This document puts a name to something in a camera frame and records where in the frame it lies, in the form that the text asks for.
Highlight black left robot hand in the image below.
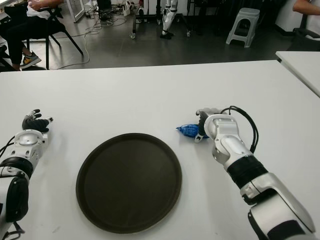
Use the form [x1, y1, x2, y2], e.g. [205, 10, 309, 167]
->
[21, 108, 55, 133]

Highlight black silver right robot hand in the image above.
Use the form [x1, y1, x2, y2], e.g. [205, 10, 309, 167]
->
[194, 107, 228, 145]

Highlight blue Oreo cookie packet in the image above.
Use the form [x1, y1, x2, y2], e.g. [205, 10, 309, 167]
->
[175, 123, 210, 139]

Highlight black chair at edge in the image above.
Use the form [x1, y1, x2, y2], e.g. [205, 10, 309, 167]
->
[0, 44, 13, 73]

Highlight seated person black trousers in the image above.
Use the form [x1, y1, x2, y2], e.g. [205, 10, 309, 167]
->
[0, 0, 65, 71]

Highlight round dark brown tray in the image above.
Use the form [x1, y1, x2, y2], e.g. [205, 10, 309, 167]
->
[75, 132, 183, 235]

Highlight white humanoid robot leg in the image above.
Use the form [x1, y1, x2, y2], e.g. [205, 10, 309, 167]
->
[159, 0, 179, 39]

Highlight white framed glass panel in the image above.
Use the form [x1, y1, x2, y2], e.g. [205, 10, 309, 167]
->
[65, 0, 86, 23]

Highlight white side table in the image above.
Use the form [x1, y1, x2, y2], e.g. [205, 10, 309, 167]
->
[275, 50, 320, 98]

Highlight grey plastic stool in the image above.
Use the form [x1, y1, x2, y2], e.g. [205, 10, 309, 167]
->
[226, 7, 261, 48]

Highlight black wheeled metal stand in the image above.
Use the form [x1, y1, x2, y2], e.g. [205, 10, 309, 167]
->
[128, 0, 203, 40]

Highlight black office chair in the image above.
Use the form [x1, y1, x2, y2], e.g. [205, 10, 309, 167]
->
[287, 12, 320, 52]

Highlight person in white shirt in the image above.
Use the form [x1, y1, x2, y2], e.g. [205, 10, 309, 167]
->
[292, 0, 320, 33]

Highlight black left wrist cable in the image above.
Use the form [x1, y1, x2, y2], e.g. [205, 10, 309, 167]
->
[0, 134, 17, 153]

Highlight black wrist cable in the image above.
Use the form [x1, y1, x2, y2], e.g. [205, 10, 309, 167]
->
[0, 134, 17, 153]
[221, 105, 259, 153]

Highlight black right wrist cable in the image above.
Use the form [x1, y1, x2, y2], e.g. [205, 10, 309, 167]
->
[221, 105, 259, 153]

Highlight white floor cable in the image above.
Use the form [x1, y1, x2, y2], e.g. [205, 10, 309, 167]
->
[56, 14, 126, 70]

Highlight black metal frame chair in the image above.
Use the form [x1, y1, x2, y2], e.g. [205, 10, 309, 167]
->
[4, 4, 84, 70]

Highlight black left elbow cable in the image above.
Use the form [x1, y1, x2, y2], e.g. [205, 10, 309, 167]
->
[0, 221, 26, 240]

